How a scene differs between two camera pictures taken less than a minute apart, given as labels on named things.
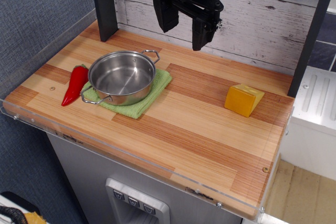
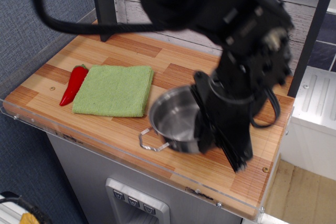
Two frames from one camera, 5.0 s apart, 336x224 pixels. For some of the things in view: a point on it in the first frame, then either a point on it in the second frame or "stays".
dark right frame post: (313, 33) stays
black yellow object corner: (14, 210) stays
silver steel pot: (123, 78) to (174, 115)
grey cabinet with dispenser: (110, 190) stays
